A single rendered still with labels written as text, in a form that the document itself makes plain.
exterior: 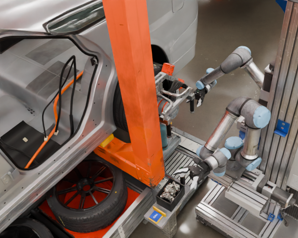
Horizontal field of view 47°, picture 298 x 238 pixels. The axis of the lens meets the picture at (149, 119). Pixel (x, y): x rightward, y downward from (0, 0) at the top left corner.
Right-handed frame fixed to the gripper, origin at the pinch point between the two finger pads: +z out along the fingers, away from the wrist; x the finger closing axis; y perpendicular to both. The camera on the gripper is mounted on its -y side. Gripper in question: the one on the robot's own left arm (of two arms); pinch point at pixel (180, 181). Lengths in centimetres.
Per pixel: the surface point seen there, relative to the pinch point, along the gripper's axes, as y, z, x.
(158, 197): 62, -5, 45
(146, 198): 82, -4, 67
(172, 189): 61, -18, 44
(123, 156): 42, -2, 84
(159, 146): 24, -21, 55
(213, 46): 93, -236, 236
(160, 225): 75, 4, 34
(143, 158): 29, -7, 58
